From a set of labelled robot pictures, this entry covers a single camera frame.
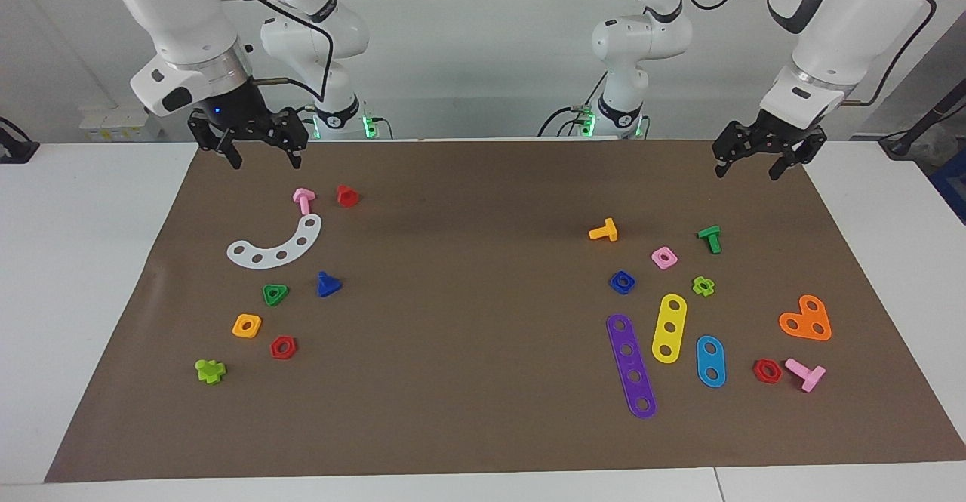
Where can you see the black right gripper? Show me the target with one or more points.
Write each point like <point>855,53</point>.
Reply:
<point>241,121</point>

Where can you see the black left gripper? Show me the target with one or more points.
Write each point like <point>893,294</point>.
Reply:
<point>770,138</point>

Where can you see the blue triangular-head plastic screw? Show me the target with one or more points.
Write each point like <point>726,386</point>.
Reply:
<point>327,285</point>

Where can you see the blue square plastic nut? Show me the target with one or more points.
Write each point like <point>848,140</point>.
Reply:
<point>613,284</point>

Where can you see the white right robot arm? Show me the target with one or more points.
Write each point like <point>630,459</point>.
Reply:
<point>189,26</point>

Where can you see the pink plastic screw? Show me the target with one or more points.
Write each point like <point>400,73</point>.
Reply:
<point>806,374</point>
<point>303,200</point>

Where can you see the green plastic screw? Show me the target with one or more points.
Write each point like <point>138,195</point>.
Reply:
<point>710,238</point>

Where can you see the red plastic screw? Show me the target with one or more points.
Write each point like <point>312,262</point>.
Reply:
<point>347,195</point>

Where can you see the pink square plastic nut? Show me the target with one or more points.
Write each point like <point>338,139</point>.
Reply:
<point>656,254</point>

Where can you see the lime green flower nut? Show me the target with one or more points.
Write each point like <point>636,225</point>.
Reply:
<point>709,289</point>

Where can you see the green triangular plastic nut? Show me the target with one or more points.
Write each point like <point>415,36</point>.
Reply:
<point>281,291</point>

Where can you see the orange plastic screw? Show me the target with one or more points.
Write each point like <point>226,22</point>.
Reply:
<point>604,231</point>

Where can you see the orange square plastic nut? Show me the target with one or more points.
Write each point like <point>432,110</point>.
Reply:
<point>238,328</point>

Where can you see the red hexagonal plastic nut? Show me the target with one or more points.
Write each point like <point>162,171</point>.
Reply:
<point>758,372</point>
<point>275,349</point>

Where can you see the lime green cross-head screw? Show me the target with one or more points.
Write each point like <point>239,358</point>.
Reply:
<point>210,371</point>

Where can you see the white curved plate with holes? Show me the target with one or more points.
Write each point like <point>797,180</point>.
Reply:
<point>291,248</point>

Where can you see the white power strip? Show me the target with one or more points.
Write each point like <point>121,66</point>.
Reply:
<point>113,124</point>

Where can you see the black stand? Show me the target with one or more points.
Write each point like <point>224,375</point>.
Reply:
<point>906,140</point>

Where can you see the orange heart-shaped plate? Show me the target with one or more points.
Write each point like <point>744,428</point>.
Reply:
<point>806,319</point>

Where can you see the yellow three-hole plate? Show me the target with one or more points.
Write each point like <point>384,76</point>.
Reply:
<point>672,318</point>

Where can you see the blue two-hole plate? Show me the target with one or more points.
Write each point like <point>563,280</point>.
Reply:
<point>711,361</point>

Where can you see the blue crate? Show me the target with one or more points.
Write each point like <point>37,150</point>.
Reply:
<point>952,185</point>

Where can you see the purple four-hole plate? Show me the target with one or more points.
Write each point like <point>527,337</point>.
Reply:
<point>629,363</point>

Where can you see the black clamp device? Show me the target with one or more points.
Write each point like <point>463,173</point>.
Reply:
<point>15,151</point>

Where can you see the brown table mat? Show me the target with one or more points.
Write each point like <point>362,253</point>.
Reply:
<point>483,374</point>

